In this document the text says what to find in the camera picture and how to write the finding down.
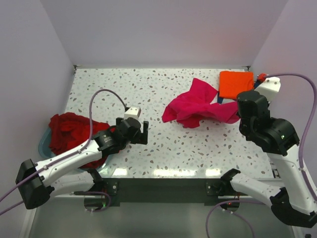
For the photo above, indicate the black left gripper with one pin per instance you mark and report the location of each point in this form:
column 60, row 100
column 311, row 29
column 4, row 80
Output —
column 141, row 138

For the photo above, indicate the red t shirt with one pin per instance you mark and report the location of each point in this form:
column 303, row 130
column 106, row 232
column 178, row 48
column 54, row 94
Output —
column 68, row 131

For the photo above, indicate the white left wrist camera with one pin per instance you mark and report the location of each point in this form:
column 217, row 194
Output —
column 132, row 112

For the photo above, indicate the orange folded t shirt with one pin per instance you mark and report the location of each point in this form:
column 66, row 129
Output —
column 231, row 83

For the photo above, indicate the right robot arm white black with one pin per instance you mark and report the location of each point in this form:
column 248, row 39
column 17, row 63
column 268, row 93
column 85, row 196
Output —
column 293, row 204

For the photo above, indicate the pink t shirt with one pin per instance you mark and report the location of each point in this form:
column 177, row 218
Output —
column 191, row 107

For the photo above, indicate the teal plastic basket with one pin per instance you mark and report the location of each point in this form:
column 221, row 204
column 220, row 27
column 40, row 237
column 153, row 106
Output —
column 46, row 153

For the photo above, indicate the black metal base frame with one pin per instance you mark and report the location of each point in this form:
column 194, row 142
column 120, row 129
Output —
column 208, row 191

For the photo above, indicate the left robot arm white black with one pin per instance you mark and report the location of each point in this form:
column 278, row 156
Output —
column 38, row 182

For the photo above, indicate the blue grey cartoon t shirt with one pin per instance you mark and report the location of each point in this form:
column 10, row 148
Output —
column 221, row 100

